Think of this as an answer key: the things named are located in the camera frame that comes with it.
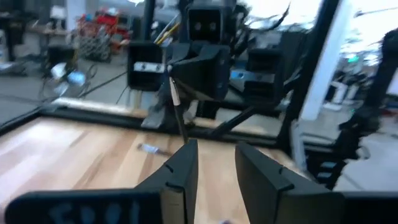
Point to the silver aluminium post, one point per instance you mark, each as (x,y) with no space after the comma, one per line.
(326,62)

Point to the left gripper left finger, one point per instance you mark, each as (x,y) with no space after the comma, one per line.
(174,202)

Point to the thin black makeup brush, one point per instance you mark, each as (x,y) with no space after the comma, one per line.
(149,148)
(179,118)

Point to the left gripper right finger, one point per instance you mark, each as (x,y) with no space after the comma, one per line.
(273,202)

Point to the white plastic bag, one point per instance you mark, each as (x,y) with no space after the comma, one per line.
(58,71)

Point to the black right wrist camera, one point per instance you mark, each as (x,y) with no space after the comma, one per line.
(205,18)

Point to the black aluminium table frame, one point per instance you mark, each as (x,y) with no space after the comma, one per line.
(298,93)

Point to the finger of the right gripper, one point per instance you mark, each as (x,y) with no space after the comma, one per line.
(144,81)
(205,74)

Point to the blue plastic bag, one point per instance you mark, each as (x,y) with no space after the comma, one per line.
(76,79)

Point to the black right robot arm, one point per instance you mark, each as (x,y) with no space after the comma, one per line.
(203,109)

